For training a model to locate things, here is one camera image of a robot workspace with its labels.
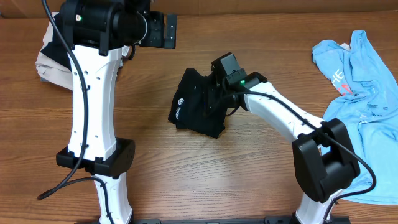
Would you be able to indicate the light blue t-shirt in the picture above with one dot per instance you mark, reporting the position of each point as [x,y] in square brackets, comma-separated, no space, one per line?
[367,105]

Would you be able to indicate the folded beige garment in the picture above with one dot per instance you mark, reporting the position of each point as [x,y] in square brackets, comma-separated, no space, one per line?
[53,74]

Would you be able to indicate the folded black garment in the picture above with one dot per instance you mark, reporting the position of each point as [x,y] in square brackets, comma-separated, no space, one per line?
[53,53]

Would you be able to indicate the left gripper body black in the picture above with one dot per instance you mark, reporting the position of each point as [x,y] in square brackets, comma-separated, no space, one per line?
[155,35]

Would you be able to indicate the black polo shirt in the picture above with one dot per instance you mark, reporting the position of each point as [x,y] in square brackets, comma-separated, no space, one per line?
[194,105]

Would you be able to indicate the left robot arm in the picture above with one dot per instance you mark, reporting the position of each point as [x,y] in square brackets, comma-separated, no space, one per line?
[97,34]

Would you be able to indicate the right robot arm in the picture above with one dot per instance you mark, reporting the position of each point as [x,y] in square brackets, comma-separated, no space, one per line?
[322,150]

